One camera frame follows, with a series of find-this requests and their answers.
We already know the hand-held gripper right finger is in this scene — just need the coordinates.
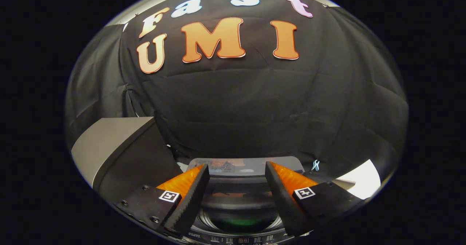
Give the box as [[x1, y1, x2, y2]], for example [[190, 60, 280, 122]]
[[265, 161, 364, 237]]

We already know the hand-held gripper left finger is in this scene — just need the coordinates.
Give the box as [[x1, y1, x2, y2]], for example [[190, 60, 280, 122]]
[[115, 164, 211, 238]]

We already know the dark grey washing machine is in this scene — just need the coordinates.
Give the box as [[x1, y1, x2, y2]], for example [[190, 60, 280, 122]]
[[184, 157, 317, 245]]

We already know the black backdrop cloth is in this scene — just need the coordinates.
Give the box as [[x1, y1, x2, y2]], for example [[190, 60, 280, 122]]
[[65, 0, 409, 194]]

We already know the grey cabinet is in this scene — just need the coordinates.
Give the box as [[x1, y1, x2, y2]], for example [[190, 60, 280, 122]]
[[71, 117, 182, 202]]

